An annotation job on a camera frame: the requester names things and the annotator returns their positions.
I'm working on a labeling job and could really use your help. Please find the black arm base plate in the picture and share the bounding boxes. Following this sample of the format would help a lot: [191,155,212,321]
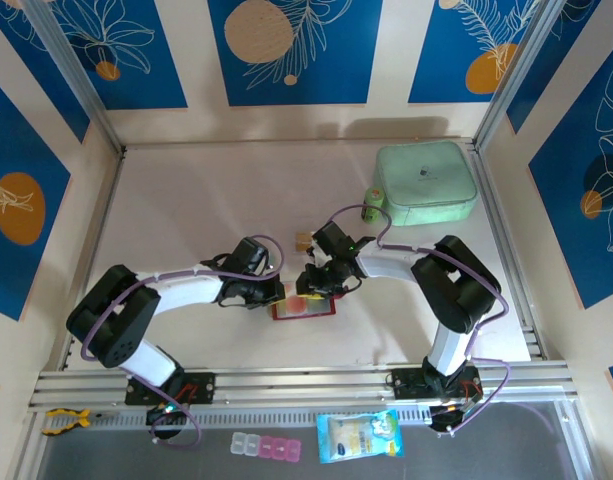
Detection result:
[389,367,482,401]
[124,372,217,406]

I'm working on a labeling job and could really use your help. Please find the yellow handled pliers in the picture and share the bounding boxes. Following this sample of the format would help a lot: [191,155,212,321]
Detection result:
[40,407,115,436]

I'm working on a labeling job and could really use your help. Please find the mint green zip pouch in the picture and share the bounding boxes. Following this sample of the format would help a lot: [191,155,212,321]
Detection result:
[374,140,477,229]

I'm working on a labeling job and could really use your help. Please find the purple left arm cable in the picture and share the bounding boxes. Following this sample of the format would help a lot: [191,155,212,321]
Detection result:
[80,233,286,447]

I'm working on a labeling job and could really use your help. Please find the blue and white snack packet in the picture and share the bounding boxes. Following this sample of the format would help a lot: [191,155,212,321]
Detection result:
[316,409,405,465]

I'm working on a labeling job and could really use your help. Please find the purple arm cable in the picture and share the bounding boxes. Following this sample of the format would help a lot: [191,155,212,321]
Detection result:
[328,203,512,434]
[80,233,286,447]

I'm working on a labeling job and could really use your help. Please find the white and pink pill organizer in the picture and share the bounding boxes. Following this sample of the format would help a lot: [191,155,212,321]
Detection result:
[230,432,303,462]

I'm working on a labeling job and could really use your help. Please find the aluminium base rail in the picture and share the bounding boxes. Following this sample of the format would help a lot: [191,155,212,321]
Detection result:
[28,362,580,414]

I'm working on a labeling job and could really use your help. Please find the red leather card holder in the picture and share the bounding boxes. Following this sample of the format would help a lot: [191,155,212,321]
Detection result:
[269,292,347,321]

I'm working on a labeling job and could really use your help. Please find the grey slotted cable duct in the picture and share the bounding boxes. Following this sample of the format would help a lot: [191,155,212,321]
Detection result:
[88,405,435,427]

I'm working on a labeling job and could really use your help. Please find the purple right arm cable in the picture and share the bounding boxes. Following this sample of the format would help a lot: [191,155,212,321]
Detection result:
[328,203,512,434]

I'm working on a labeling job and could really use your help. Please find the small green bottle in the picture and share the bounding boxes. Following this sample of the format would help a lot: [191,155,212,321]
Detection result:
[360,186,386,224]

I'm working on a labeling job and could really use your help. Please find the aluminium frame post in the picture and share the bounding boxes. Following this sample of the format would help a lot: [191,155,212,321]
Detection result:
[23,0,127,154]
[473,0,570,151]

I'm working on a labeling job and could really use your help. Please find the aluminium side rail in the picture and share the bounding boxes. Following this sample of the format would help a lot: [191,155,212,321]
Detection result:
[60,147,127,371]
[468,142,546,361]

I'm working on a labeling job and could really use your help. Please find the black controller board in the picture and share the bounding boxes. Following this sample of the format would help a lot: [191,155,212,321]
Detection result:
[429,387,483,432]
[145,402,190,427]

